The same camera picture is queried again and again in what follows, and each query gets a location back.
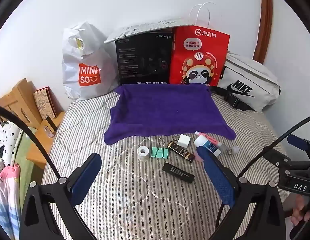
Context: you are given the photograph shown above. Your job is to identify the pink pen flashlight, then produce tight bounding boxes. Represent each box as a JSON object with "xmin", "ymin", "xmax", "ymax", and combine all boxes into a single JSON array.
[{"xmin": 195, "ymin": 131, "xmax": 217, "ymax": 143}]

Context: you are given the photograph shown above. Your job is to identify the green binder clip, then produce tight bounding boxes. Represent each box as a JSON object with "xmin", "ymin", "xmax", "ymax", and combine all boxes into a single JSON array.
[{"xmin": 150, "ymin": 137, "xmax": 169, "ymax": 159}]

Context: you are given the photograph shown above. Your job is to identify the white floral cloth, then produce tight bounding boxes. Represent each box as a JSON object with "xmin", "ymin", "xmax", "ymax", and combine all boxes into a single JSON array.
[{"xmin": 0, "ymin": 120, "xmax": 24, "ymax": 167}]

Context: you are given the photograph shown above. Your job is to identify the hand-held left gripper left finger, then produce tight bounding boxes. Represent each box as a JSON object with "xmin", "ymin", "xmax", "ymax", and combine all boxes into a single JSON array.
[{"xmin": 20, "ymin": 152, "xmax": 102, "ymax": 240}]

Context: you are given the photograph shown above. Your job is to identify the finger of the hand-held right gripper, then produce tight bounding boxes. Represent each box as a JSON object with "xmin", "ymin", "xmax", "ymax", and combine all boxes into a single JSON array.
[
  {"xmin": 264, "ymin": 149, "xmax": 310, "ymax": 170},
  {"xmin": 286, "ymin": 134, "xmax": 310, "ymax": 161}
]

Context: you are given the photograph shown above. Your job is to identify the black cable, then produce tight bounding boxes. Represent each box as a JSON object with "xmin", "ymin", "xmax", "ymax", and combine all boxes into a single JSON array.
[
  {"xmin": 0, "ymin": 104, "xmax": 61, "ymax": 179},
  {"xmin": 214, "ymin": 115, "xmax": 310, "ymax": 240}
]

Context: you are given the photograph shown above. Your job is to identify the brown wooden headboard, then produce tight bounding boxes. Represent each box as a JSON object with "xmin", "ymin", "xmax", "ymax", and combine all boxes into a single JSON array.
[{"xmin": 253, "ymin": 0, "xmax": 274, "ymax": 64}]

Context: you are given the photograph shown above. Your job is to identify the red paper bag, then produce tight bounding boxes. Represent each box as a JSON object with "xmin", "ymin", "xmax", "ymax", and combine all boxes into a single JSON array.
[{"xmin": 169, "ymin": 2, "xmax": 230, "ymax": 87}]

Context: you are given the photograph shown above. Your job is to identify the white plastic shopping bag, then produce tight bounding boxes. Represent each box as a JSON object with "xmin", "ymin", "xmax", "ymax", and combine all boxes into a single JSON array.
[{"xmin": 62, "ymin": 21, "xmax": 120, "ymax": 102}]

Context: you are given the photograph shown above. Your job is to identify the patterned brown box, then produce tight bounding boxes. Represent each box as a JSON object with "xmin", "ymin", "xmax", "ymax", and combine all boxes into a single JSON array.
[{"xmin": 33, "ymin": 86, "xmax": 58, "ymax": 120}]

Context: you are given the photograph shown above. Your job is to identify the white tape roll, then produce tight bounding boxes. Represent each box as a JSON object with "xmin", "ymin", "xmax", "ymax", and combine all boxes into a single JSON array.
[{"xmin": 137, "ymin": 145, "xmax": 150, "ymax": 162}]

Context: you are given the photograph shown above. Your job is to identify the pink blue striped cloth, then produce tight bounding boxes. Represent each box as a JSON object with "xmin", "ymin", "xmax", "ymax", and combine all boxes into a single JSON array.
[{"xmin": 0, "ymin": 164, "xmax": 21, "ymax": 240}]

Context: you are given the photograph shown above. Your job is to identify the wooden nightstand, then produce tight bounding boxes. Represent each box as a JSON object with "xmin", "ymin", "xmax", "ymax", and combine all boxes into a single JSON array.
[{"xmin": 26, "ymin": 111, "xmax": 66, "ymax": 170}]

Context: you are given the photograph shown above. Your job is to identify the light green cloth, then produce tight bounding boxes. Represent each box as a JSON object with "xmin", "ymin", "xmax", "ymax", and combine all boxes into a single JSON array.
[{"xmin": 18, "ymin": 127, "xmax": 45, "ymax": 205}]

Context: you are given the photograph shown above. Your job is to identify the white blue bottle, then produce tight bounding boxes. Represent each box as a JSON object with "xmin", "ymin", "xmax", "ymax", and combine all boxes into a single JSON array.
[{"xmin": 194, "ymin": 133, "xmax": 222, "ymax": 157}]

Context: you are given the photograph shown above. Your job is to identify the white charger plug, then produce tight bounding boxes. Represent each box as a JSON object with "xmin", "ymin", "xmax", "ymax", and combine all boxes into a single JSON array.
[{"xmin": 173, "ymin": 134, "xmax": 191, "ymax": 148}]

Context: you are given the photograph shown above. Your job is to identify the black gold small box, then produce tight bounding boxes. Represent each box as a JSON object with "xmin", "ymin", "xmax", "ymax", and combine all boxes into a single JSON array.
[{"xmin": 167, "ymin": 141, "xmax": 196, "ymax": 162}]

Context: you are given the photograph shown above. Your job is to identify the person's right hand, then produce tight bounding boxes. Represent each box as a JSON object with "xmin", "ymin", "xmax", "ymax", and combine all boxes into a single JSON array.
[{"xmin": 291, "ymin": 194, "xmax": 310, "ymax": 227}]

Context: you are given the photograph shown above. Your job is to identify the purple towel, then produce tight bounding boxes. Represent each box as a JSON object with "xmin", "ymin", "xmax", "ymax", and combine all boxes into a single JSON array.
[{"xmin": 104, "ymin": 84, "xmax": 237, "ymax": 145}]

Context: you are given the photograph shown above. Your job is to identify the white usb light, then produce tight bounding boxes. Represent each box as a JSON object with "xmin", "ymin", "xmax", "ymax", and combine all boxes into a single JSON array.
[{"xmin": 227, "ymin": 145, "xmax": 242, "ymax": 156}]

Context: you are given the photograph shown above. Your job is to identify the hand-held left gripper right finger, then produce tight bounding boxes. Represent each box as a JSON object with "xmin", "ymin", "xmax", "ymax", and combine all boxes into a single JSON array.
[{"xmin": 202, "ymin": 150, "xmax": 287, "ymax": 240}]

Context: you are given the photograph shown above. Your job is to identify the white waist bag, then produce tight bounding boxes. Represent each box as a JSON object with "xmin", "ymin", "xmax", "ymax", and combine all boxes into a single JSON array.
[{"xmin": 210, "ymin": 51, "xmax": 281, "ymax": 112}]

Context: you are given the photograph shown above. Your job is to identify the black headset box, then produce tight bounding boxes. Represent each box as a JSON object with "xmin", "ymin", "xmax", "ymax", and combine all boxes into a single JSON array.
[{"xmin": 115, "ymin": 29, "xmax": 174, "ymax": 85}]

